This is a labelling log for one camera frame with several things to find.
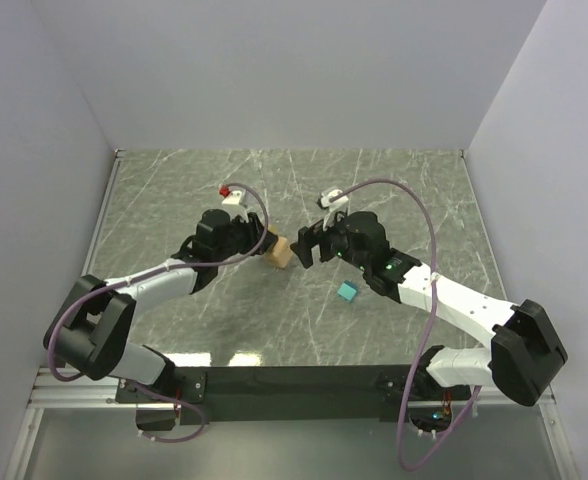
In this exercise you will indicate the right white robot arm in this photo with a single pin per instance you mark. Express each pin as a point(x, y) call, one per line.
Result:
point(520, 352)

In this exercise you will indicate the peach cube socket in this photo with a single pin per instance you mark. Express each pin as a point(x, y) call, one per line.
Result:
point(279, 254)

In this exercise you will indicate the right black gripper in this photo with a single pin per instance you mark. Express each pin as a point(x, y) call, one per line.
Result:
point(308, 237)

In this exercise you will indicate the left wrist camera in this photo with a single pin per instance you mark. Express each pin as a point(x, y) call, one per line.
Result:
point(235, 202)

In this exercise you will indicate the teal plug adapter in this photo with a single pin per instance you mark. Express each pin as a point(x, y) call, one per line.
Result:
point(348, 291)

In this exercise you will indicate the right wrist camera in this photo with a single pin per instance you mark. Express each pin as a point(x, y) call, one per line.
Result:
point(335, 205)

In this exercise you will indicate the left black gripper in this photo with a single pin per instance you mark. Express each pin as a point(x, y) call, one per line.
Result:
point(260, 238)

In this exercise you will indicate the black base bar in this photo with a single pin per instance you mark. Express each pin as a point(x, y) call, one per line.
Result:
point(195, 396)

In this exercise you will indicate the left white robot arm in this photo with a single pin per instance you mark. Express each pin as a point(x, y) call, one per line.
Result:
point(89, 334)

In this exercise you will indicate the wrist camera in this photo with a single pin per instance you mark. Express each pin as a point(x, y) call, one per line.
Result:
point(235, 202)
point(335, 205)

